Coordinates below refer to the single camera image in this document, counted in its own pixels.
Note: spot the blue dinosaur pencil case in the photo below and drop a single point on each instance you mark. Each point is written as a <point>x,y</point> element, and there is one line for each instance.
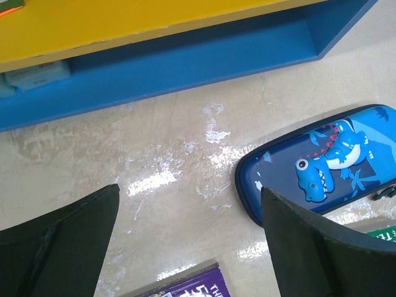
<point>324,165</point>

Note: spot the green storey treehouse book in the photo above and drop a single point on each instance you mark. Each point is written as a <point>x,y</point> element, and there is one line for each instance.
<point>387,233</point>

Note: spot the light blue tissue pack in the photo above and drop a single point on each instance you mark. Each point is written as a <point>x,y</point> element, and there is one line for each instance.
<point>6,90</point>

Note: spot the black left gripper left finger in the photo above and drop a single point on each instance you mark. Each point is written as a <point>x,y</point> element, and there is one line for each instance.
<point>60,253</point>

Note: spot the blue shelf unit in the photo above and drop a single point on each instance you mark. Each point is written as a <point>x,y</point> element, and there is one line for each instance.
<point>186,60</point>

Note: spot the purple storey treehouse book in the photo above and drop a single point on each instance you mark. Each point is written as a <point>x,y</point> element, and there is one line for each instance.
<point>205,279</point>

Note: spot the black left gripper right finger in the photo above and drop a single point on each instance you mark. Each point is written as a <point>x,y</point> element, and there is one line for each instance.
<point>314,256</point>

